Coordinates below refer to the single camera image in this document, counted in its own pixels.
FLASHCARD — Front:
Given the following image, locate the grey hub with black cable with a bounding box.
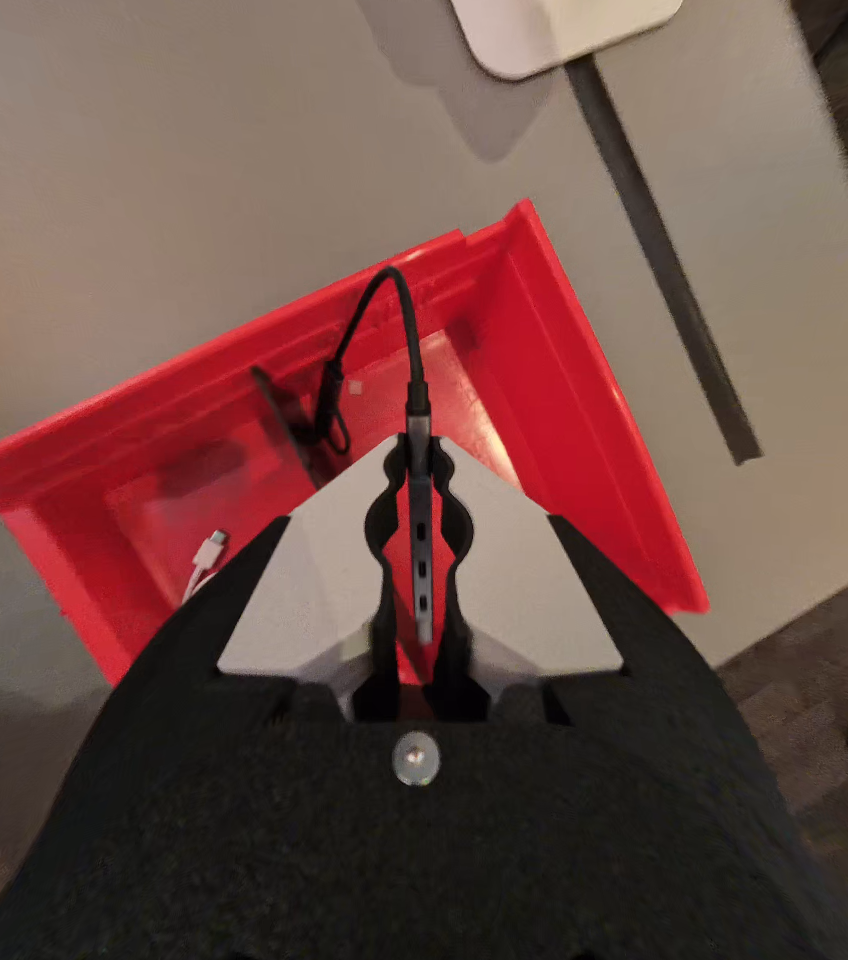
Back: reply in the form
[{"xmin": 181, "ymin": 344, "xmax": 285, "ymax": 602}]
[{"xmin": 315, "ymin": 266, "xmax": 446, "ymax": 648}]

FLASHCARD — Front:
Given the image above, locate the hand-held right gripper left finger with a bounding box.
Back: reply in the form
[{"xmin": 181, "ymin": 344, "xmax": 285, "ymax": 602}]
[{"xmin": 216, "ymin": 437, "xmax": 410, "ymax": 678}]

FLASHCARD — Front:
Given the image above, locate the white cable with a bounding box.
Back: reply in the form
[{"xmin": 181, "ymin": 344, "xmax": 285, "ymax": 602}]
[{"xmin": 182, "ymin": 528, "xmax": 231, "ymax": 609}]

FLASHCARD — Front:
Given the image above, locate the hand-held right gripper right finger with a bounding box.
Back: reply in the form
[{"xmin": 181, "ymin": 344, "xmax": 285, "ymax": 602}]
[{"xmin": 431, "ymin": 435, "xmax": 627, "ymax": 678}]

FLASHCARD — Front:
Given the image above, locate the grey desk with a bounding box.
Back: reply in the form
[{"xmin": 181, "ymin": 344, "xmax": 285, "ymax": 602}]
[{"xmin": 0, "ymin": 0, "xmax": 848, "ymax": 721}]

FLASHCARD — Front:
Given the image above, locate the red plastic bin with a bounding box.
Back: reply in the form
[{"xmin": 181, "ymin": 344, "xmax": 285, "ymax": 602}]
[{"xmin": 0, "ymin": 198, "xmax": 711, "ymax": 687}]

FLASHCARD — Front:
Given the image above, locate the black bin divider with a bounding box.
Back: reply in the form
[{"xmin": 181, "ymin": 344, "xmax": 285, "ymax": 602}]
[{"xmin": 250, "ymin": 366, "xmax": 323, "ymax": 485}]

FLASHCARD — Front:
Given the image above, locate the wooden board stand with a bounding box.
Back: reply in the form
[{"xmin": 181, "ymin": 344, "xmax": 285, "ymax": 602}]
[{"xmin": 450, "ymin": 0, "xmax": 683, "ymax": 82}]

